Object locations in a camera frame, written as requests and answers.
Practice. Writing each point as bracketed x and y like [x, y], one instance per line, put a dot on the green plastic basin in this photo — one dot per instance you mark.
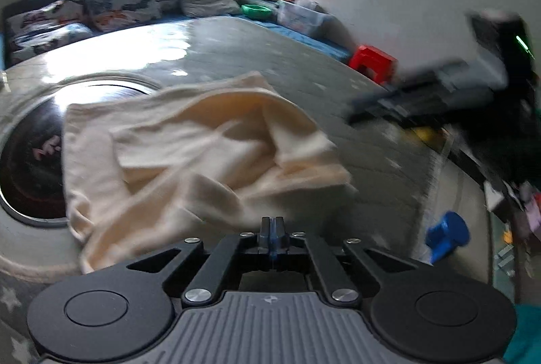
[256, 11]

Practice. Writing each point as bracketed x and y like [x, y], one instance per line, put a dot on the red plastic stool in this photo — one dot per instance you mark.
[374, 61]

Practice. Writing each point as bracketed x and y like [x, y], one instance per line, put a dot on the grey quilted table cover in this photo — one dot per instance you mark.
[296, 63]

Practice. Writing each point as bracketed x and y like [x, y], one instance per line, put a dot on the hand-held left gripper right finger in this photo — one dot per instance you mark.
[279, 238]

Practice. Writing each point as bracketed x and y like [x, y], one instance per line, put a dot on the person's teal jacket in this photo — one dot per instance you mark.
[526, 336]

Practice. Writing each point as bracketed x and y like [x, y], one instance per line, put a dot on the clear plastic storage box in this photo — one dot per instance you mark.
[302, 18]

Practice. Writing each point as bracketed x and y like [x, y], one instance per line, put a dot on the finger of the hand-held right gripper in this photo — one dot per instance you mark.
[401, 104]
[429, 75]

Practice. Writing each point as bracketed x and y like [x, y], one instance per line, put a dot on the blue plastic stool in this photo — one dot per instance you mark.
[448, 235]

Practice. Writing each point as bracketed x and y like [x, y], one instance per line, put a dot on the flat butterfly print cushion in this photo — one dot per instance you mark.
[46, 40]

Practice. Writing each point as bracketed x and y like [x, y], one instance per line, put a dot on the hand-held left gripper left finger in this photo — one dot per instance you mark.
[265, 238]

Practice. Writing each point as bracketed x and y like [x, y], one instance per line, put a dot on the cream garment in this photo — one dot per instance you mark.
[190, 144]

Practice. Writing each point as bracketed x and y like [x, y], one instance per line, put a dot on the small yellow object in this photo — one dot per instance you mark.
[427, 135]

